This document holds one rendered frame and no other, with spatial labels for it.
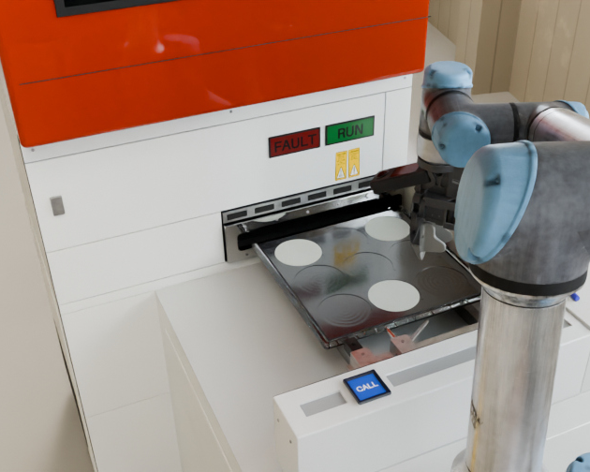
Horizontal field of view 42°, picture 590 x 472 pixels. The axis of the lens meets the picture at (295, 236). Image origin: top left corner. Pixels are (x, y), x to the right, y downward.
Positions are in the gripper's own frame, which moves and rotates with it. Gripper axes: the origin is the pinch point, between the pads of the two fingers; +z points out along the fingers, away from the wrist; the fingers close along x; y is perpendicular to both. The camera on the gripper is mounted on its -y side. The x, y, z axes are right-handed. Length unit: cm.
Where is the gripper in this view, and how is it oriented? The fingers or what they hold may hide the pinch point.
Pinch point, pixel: (418, 251)
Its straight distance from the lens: 140.0
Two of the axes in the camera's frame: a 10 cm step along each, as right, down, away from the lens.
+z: 0.1, 8.3, 5.6
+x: 4.5, -5.1, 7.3
